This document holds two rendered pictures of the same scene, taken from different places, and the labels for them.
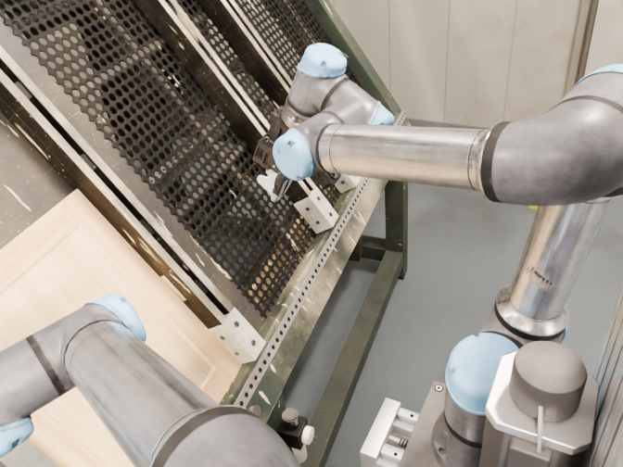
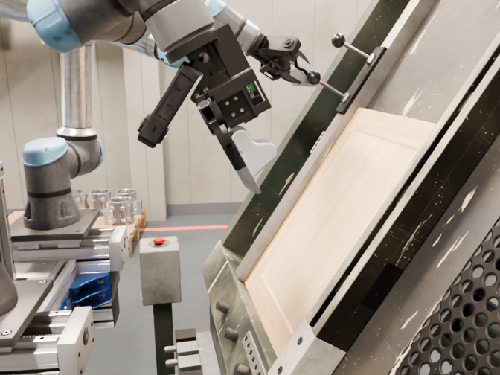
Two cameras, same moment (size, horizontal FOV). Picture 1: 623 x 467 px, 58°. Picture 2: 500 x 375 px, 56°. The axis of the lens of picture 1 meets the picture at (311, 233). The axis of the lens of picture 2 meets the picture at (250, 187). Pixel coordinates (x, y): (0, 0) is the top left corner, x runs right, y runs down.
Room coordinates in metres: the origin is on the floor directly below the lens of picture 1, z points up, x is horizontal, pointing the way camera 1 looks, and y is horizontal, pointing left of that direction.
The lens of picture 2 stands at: (1.49, -0.31, 1.48)
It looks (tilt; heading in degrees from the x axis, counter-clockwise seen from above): 15 degrees down; 143
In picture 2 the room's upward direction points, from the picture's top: straight up
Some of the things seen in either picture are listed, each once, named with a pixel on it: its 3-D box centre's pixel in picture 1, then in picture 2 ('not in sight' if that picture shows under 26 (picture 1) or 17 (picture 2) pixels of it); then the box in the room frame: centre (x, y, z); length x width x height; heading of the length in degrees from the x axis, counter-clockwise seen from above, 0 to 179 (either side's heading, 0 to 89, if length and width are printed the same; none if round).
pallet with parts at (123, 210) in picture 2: not in sight; (66, 220); (-2.45, 0.74, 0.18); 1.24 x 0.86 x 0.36; 59
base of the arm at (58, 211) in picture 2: not in sight; (50, 204); (0.13, 0.01, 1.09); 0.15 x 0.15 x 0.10
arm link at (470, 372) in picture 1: (485, 384); not in sight; (0.56, -0.25, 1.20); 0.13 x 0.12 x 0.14; 135
